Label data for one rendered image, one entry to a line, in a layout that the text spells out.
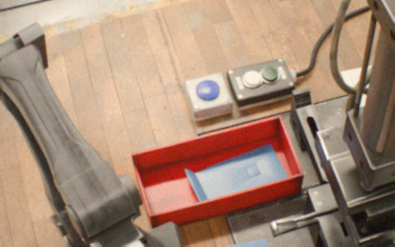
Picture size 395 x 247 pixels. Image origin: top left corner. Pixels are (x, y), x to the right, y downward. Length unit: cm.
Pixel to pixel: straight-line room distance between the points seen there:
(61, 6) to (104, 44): 133
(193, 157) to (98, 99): 21
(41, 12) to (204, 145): 160
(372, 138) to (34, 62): 42
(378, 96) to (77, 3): 207
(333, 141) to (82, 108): 52
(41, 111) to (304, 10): 75
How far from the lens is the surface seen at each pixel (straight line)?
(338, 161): 105
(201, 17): 156
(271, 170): 136
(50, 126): 96
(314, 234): 128
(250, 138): 137
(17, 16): 287
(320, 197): 125
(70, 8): 284
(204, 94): 140
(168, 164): 137
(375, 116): 91
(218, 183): 134
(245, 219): 132
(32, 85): 98
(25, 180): 140
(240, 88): 142
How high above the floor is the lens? 208
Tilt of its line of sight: 56 degrees down
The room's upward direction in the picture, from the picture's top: 3 degrees counter-clockwise
